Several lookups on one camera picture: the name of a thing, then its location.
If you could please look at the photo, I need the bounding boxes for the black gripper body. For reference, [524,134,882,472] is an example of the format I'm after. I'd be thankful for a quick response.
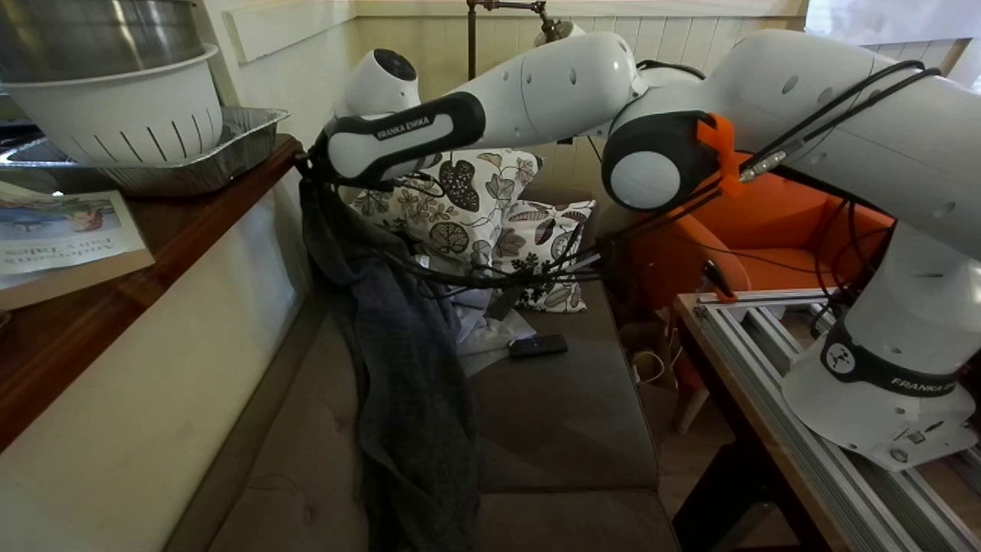
[292,151,338,202]

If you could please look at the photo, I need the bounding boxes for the dark grey blanket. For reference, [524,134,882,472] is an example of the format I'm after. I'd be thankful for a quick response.
[296,166,484,552]

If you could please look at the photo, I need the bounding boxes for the metal baking tray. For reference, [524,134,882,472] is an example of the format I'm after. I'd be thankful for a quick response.
[0,103,292,199]

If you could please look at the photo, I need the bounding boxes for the large floral patterned pillow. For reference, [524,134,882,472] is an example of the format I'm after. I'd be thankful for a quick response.
[341,147,541,276]

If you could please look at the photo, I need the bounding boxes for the white plastic colander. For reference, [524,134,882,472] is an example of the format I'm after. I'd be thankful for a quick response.
[3,44,230,173]

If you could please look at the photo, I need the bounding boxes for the brass floor lamp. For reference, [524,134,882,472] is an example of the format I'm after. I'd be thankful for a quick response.
[464,0,577,82]

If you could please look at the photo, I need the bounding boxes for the pale blue white cloth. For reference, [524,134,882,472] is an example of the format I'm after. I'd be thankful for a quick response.
[443,282,538,363]

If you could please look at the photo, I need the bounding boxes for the picture cover book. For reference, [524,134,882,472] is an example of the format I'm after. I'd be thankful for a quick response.
[0,187,160,314]

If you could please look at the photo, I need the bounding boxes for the stainless steel bowl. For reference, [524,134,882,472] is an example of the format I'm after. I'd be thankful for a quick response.
[0,0,217,85]

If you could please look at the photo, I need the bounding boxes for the black remote control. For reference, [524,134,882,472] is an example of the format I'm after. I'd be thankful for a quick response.
[505,332,569,363]

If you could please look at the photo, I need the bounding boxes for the grey tufted sofa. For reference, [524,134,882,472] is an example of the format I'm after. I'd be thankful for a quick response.
[161,141,683,552]

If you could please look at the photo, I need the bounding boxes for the orange armchair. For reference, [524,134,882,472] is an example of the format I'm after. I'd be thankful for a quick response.
[619,151,898,398]

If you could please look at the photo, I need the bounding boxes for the white curtain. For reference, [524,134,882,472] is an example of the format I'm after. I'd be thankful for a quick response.
[803,0,981,48]

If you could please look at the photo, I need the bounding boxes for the wooden wall shelf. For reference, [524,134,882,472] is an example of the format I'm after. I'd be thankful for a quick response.
[0,134,307,454]

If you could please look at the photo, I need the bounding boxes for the orange cable clip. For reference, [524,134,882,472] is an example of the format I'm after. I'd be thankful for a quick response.
[695,111,746,199]

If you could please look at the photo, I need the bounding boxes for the aluminium frame robot table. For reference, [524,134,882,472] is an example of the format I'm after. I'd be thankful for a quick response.
[667,289,981,552]

